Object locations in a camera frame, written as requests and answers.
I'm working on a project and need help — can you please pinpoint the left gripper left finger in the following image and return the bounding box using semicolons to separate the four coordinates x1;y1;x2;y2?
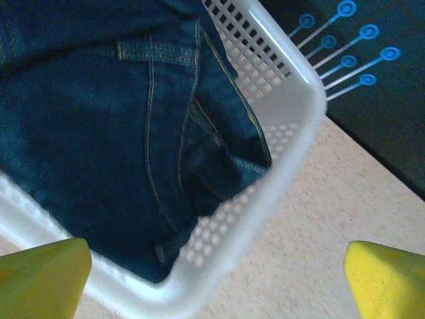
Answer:
0;237;93;319

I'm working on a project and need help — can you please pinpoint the white plastic mesh basket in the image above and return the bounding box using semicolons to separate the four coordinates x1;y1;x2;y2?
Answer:
0;0;328;319

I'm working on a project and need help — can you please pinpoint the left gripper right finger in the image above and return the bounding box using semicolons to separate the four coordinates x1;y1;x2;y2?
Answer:
343;241;425;319

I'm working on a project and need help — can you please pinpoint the dark denim skirt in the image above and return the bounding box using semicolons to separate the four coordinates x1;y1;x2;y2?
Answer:
0;0;273;284

